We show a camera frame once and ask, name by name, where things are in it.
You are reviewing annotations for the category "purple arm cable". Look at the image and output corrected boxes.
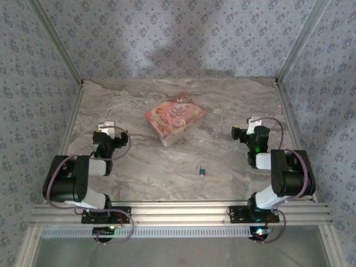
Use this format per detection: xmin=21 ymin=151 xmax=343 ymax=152
xmin=46 ymin=125 xmax=136 ymax=247
xmin=250 ymin=116 xmax=311 ymax=245

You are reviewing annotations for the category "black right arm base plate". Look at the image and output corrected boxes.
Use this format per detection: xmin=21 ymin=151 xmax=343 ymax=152
xmin=228 ymin=205 xmax=280 ymax=225

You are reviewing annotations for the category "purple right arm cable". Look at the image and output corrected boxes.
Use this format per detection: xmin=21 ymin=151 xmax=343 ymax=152
xmin=250 ymin=116 xmax=311 ymax=245

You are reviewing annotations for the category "aluminium frame corner post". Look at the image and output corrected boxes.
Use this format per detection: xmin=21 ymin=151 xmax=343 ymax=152
xmin=275 ymin=0 xmax=333 ymax=84
xmin=29 ymin=0 xmax=86 ymax=86

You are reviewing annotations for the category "pink snack bag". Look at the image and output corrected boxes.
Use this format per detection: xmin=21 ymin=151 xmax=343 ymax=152
xmin=144 ymin=92 xmax=208 ymax=148

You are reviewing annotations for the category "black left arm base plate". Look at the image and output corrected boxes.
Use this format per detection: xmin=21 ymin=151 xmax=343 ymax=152
xmin=81 ymin=205 xmax=132 ymax=225

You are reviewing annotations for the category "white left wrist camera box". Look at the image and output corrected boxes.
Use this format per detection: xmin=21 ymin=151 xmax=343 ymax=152
xmin=97 ymin=120 xmax=117 ymax=137

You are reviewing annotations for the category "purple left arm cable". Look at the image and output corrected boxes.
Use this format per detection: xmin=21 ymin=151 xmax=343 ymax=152
xmin=46 ymin=125 xmax=136 ymax=247

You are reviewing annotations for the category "white slotted cable duct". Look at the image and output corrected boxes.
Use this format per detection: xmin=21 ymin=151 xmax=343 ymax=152
xmin=41 ymin=226 xmax=329 ymax=239

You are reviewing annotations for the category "aluminium table side rail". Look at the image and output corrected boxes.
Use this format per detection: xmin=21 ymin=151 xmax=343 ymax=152
xmin=274 ymin=82 xmax=326 ymax=204
xmin=43 ymin=82 xmax=86 ymax=204

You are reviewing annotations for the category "grey metal sheet panel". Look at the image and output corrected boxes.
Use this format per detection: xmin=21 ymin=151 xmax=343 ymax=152
xmin=33 ymin=236 xmax=332 ymax=267

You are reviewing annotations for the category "aluminium mounting rail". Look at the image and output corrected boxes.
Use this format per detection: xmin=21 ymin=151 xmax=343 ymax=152
xmin=29 ymin=202 xmax=334 ymax=226

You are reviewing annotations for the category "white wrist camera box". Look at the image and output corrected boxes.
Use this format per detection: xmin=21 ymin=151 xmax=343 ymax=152
xmin=246 ymin=116 xmax=263 ymax=135
xmin=97 ymin=120 xmax=117 ymax=137

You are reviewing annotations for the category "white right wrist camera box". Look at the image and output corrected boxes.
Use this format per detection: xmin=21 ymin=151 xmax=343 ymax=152
xmin=246 ymin=116 xmax=263 ymax=135

